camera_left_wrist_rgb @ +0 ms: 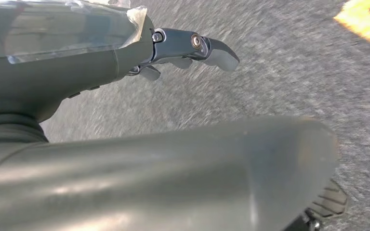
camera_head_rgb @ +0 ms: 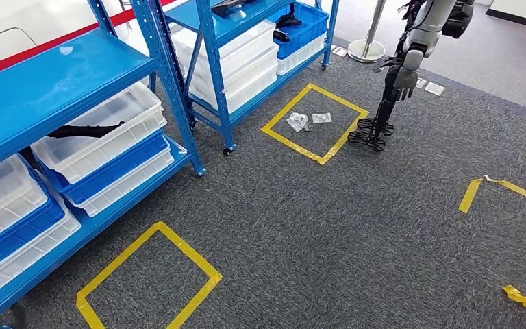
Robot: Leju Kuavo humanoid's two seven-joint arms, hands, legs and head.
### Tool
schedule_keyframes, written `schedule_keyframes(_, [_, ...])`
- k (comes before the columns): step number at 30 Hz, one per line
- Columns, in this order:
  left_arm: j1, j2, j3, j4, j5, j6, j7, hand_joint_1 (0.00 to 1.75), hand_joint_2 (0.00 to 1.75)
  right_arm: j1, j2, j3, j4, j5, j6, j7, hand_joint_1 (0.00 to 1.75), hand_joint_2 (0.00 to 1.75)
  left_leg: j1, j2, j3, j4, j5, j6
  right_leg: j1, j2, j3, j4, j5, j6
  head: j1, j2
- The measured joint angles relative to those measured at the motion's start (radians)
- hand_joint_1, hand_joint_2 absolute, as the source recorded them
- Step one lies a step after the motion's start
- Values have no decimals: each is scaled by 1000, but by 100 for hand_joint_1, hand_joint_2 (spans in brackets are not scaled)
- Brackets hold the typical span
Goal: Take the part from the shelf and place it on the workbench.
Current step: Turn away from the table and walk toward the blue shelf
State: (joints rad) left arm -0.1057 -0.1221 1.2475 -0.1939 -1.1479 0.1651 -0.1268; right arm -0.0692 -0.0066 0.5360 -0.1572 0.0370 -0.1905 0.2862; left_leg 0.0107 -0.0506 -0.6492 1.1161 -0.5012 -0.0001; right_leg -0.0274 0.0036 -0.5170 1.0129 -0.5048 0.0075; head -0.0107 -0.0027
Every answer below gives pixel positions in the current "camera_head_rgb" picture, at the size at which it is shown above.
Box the blue metal shelf rack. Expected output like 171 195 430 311
153 0 341 158
0 0 207 329

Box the crumpled clear plastic wrap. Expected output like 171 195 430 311
286 112 312 134

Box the silver stanchion post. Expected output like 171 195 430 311
347 0 388 64

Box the bystander robot grey hand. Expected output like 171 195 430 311
392 68 421 102

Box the black plastic car part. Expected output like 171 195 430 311
211 0 257 19

